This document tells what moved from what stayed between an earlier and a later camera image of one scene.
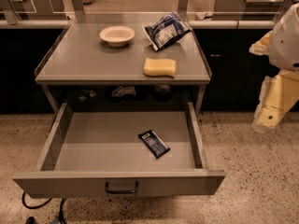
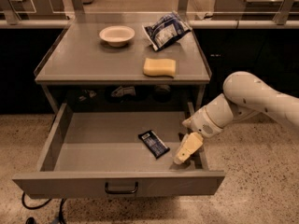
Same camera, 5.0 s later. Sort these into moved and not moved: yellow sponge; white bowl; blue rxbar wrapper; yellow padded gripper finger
Moved: yellow padded gripper finger
Not moved: yellow sponge; blue rxbar wrapper; white bowl
